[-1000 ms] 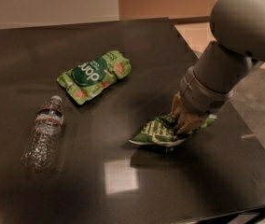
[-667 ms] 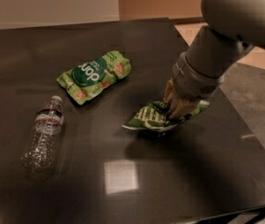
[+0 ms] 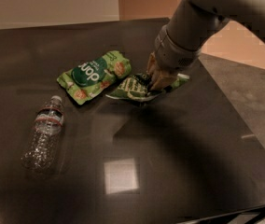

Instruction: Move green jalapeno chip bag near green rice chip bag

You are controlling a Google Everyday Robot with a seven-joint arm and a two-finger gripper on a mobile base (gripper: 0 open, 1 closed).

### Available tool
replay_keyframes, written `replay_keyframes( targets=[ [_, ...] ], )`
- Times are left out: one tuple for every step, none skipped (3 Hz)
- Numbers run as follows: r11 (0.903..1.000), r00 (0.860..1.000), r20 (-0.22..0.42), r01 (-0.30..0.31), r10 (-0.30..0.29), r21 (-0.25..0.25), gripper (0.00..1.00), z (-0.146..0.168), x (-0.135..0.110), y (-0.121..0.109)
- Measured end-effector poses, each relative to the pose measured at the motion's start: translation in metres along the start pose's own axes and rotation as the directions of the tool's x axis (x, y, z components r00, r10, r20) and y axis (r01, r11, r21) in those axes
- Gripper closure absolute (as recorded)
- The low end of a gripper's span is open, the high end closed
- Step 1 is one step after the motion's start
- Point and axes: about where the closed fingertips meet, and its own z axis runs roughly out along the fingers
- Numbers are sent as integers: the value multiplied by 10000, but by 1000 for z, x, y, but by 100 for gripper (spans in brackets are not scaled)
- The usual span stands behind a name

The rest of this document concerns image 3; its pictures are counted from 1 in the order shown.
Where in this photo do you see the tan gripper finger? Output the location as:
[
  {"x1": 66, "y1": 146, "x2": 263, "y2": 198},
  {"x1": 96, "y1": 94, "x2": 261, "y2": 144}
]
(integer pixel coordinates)
[
  {"x1": 150, "y1": 66, "x2": 178, "y2": 91},
  {"x1": 146, "y1": 52, "x2": 156, "y2": 77}
]

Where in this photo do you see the green jalapeno kettle chip bag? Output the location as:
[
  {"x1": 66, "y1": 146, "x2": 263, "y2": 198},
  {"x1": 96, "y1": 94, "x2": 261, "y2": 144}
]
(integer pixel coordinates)
[{"x1": 107, "y1": 73, "x2": 189, "y2": 103}]

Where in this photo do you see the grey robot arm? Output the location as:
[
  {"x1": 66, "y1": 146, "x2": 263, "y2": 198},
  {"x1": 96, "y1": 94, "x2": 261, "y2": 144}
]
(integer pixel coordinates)
[{"x1": 146, "y1": 0, "x2": 265, "y2": 91}]

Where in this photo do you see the green rice chip bag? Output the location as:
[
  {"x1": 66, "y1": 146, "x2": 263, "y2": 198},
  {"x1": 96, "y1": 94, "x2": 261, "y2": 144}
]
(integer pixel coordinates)
[{"x1": 57, "y1": 50, "x2": 132, "y2": 105}]

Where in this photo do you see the clear plastic water bottle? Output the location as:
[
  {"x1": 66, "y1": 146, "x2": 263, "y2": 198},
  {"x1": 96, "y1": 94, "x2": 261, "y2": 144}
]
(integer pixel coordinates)
[{"x1": 21, "y1": 95, "x2": 64, "y2": 172}]

